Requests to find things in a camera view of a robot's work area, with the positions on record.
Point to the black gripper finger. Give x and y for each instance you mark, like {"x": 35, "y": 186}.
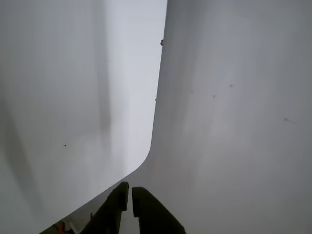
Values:
{"x": 109, "y": 214}
{"x": 156, "y": 217}

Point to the black and orange robot arm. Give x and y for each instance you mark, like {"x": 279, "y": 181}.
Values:
{"x": 61, "y": 228}

